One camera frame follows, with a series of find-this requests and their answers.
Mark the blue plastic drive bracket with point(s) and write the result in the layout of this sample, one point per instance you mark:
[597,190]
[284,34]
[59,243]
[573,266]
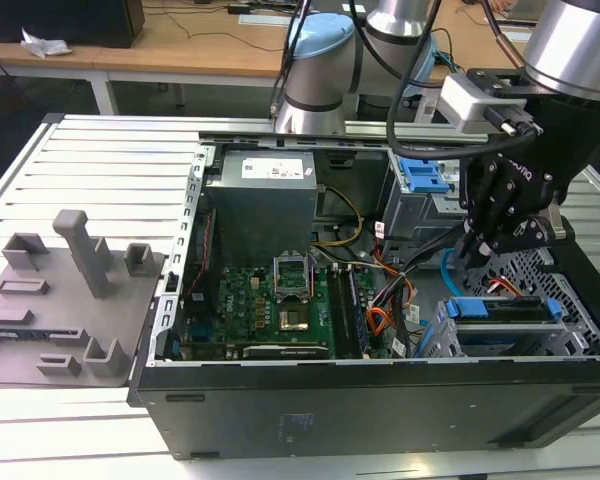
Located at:
[422,177]

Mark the grey parts rack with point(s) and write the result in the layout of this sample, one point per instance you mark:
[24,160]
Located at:
[55,355]

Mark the black PC case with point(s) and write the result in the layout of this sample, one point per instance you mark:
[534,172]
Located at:
[330,415]

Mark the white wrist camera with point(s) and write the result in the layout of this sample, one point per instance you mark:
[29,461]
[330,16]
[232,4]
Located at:
[467,100]

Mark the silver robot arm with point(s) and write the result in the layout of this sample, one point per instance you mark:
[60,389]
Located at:
[310,85]

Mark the black graphics card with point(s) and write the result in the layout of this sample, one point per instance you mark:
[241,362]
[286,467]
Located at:
[285,351]

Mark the CPU socket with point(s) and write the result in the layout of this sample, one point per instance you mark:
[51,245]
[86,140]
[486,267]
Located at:
[294,316]

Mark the hard disk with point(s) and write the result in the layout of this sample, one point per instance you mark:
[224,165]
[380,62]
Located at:
[515,309]

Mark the crumpled white paper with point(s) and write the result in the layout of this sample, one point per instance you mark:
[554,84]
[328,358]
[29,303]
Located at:
[45,45]

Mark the metal locking lever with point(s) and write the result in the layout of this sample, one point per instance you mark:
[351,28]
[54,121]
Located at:
[312,270]

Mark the green motherboard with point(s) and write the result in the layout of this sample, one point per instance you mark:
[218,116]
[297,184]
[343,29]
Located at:
[240,300]

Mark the black power adapter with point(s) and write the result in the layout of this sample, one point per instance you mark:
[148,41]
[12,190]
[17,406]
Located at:
[239,9]

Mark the metal drive cage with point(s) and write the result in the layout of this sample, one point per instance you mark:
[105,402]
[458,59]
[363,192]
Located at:
[415,215]

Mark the black box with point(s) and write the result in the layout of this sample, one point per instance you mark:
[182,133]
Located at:
[60,20]

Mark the grey power supply unit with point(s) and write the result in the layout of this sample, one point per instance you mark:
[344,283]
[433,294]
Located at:
[260,215]

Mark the silver metal disk bay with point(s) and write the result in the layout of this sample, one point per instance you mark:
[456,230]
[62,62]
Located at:
[510,325]

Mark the black RAM slot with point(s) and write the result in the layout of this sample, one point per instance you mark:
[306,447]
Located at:
[336,310]

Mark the wooden desk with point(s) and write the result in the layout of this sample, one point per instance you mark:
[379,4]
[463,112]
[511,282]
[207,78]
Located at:
[180,50]

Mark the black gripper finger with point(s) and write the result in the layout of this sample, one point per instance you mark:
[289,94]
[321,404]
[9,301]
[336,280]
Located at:
[487,195]
[535,232]

